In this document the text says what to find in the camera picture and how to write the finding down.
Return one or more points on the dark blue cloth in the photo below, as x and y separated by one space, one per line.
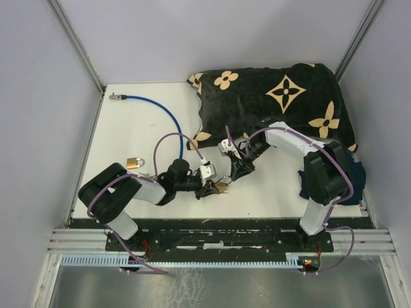
332 175

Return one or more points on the left aluminium frame post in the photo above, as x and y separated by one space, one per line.
63 20

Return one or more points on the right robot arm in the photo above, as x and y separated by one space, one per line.
267 134

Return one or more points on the aluminium frame post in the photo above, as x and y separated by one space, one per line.
63 20
365 25

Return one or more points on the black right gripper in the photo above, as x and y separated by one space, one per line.
239 167

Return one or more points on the small brass padlock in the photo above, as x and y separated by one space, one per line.
134 162

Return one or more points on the brass padlock with key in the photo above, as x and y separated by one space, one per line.
223 184

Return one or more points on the black floral patterned blanket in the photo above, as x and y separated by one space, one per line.
307 97

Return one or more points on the white slotted cable duct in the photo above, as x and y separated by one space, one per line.
190 259

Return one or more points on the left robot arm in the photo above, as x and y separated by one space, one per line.
108 193

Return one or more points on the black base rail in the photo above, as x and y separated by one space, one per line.
281 235

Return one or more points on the right aluminium frame post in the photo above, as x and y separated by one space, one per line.
365 25

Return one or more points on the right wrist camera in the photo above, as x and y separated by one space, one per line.
225 149

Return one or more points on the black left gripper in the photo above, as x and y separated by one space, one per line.
205 191

